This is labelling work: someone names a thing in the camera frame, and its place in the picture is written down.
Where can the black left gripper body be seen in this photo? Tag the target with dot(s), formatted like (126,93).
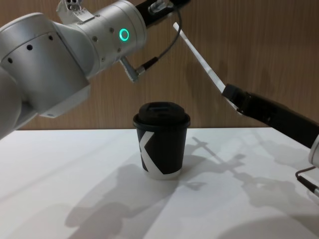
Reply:
(152,11)

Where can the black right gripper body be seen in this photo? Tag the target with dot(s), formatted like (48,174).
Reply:
(281,117)

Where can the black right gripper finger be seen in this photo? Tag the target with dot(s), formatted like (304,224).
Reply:
(235,95)

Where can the white stick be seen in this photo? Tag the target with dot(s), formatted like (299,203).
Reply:
(199,58)

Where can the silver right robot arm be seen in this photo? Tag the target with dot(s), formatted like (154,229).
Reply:
(315,152)

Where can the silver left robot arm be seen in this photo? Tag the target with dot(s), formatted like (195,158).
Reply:
(49,62)

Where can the black plastic cup lid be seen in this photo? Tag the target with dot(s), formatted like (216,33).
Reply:
(162,113)

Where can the black paper cup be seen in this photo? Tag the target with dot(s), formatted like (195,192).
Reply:
(169,152)

